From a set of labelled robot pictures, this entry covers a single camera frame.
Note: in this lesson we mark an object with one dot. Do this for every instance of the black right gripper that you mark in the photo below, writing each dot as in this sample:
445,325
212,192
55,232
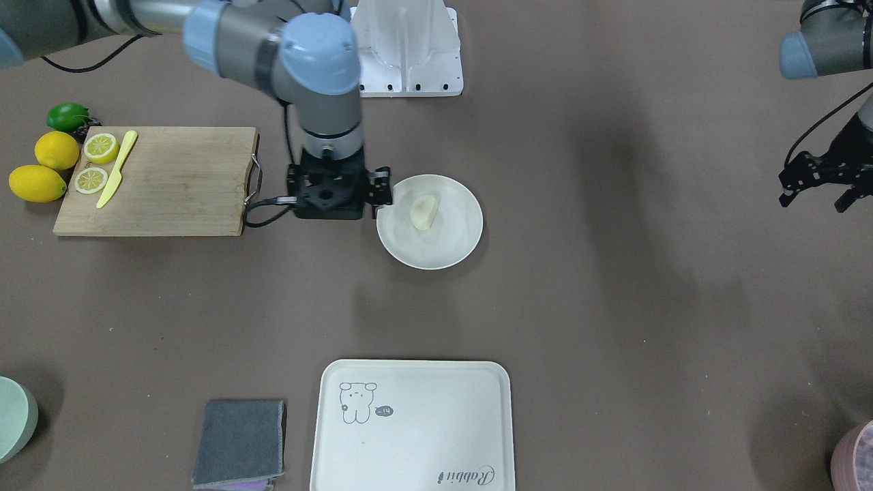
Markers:
381,187

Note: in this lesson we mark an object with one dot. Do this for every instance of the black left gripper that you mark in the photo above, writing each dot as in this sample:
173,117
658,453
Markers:
848,145

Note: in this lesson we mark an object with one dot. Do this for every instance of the pale green round plate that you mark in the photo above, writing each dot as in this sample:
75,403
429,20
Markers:
456,230

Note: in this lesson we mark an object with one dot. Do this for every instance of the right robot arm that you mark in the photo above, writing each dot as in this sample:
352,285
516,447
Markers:
299,53

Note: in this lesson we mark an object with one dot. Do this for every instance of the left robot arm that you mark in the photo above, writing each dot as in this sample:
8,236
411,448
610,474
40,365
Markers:
834,37

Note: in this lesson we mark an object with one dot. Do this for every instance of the cream rabbit tray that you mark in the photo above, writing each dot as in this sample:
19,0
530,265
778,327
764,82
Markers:
414,425

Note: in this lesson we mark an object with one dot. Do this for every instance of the wooden cutting board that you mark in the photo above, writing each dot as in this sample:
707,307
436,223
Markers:
177,182

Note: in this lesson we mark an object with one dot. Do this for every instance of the yellow plastic knife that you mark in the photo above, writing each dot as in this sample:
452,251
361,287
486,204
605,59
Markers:
115,177

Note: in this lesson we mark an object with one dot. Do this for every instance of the lemon half upper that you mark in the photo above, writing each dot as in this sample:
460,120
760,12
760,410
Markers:
101,148

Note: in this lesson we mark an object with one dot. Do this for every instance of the lemon half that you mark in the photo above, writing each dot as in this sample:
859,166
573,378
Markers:
101,148
91,180

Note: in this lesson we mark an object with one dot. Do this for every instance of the grey folded cloth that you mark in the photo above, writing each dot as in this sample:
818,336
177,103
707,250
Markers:
241,445

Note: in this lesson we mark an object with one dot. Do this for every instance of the lemon half lower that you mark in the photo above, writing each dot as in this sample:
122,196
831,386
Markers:
91,180

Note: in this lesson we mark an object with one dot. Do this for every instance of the green lime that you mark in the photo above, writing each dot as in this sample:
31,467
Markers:
67,117

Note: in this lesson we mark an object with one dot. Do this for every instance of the whole yellow lemon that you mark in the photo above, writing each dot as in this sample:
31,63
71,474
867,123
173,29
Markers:
56,150
37,184

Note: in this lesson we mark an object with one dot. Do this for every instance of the mint green bowl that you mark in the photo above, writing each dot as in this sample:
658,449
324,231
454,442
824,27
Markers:
19,417

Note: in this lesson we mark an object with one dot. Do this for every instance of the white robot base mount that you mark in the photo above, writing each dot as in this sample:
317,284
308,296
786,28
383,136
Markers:
408,49

